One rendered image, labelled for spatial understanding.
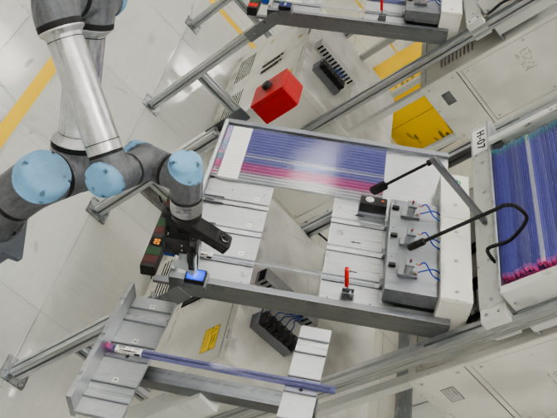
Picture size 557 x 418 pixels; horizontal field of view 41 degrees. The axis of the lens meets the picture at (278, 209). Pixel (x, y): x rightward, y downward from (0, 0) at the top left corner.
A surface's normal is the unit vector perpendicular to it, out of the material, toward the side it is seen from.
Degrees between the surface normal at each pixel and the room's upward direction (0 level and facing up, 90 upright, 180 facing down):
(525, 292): 90
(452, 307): 90
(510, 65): 90
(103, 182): 91
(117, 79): 0
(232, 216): 45
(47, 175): 8
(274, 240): 0
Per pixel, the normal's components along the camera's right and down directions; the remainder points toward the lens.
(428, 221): 0.07, -0.73
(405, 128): -0.16, 0.66
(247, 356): 0.75, -0.40
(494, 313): -0.64, -0.63
